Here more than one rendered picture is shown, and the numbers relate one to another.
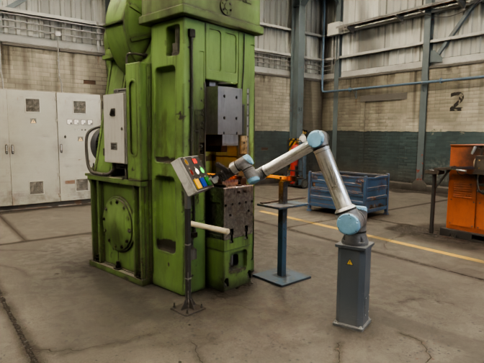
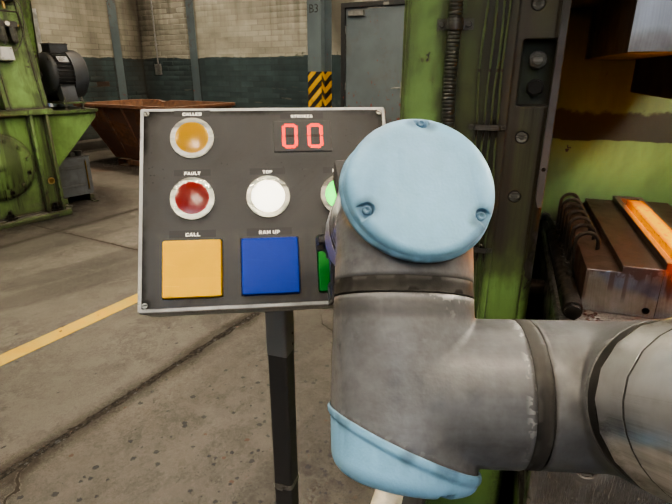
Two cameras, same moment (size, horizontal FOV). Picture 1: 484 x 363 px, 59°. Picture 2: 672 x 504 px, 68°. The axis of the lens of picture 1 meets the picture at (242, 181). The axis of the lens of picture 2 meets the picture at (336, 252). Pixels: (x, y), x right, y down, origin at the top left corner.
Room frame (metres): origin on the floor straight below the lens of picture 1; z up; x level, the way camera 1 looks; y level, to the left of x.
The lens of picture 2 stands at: (3.04, -0.30, 1.25)
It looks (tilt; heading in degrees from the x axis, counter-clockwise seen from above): 20 degrees down; 67
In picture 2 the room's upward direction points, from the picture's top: straight up
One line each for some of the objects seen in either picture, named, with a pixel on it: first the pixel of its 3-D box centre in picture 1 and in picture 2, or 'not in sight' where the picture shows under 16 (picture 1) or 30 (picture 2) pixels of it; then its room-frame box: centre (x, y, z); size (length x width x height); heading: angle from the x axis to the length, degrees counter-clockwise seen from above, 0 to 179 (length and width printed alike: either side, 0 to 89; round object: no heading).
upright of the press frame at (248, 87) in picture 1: (230, 156); not in sight; (4.23, 0.12, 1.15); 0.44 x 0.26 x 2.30; 48
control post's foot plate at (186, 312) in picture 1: (187, 303); not in sight; (3.24, 0.42, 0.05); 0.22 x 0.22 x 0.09; 48
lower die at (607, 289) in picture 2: (213, 179); (631, 245); (3.85, 0.26, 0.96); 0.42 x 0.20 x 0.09; 48
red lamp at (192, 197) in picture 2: not in sight; (192, 198); (3.12, 0.37, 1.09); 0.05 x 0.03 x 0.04; 138
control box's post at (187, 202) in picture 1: (187, 241); (286, 471); (3.24, 0.41, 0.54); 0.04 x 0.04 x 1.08; 48
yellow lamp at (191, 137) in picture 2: not in sight; (192, 137); (3.13, 0.41, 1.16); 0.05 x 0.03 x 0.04; 138
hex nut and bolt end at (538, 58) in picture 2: not in sight; (536, 73); (3.67, 0.35, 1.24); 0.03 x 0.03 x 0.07; 48
